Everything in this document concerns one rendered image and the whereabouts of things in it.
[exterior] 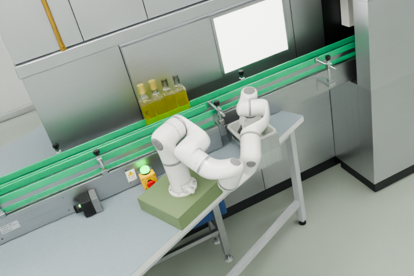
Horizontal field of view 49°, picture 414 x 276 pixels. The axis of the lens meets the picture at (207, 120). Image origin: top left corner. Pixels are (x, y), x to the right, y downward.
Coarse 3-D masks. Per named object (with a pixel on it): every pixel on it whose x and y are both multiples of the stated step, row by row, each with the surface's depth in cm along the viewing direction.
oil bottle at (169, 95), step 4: (164, 92) 217; (168, 92) 217; (172, 92) 218; (164, 96) 217; (168, 96) 218; (172, 96) 219; (164, 100) 219; (168, 100) 219; (172, 100) 220; (176, 100) 221; (168, 104) 220; (172, 104) 221; (176, 104) 221; (168, 108) 221; (172, 108) 222; (176, 108) 222; (168, 112) 222; (172, 112) 222; (176, 112) 223
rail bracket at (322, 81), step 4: (328, 56) 230; (316, 60) 242; (320, 60) 239; (328, 60) 232; (324, 64) 236; (328, 64) 232; (328, 68) 233; (336, 68) 229; (328, 72) 235; (320, 76) 246; (324, 76) 245; (328, 76) 236; (320, 80) 243; (324, 80) 241; (328, 80) 237; (332, 80) 237; (320, 84) 248; (324, 84) 241; (328, 84) 237; (332, 84) 237; (320, 88) 249
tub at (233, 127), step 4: (232, 124) 227; (236, 124) 228; (268, 124) 219; (228, 128) 224; (232, 128) 228; (236, 128) 229; (268, 128) 220; (272, 128) 216; (232, 132) 220; (236, 132) 230; (264, 132) 225; (268, 132) 221; (272, 132) 212; (236, 136) 217; (264, 136) 211; (268, 136) 212
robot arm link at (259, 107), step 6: (252, 102) 196; (258, 102) 195; (264, 102) 195; (252, 108) 195; (258, 108) 195; (264, 108) 194; (252, 114) 196; (258, 114) 196; (264, 114) 191; (264, 120) 190; (246, 126) 188; (252, 126) 187; (258, 126) 188; (264, 126) 190; (240, 132) 189; (246, 132) 185; (252, 132) 185; (258, 132) 186
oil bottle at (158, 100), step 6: (150, 96) 218; (156, 96) 216; (162, 96) 217; (156, 102) 216; (162, 102) 217; (156, 108) 218; (162, 108) 219; (156, 114) 219; (162, 114) 220; (168, 114) 222
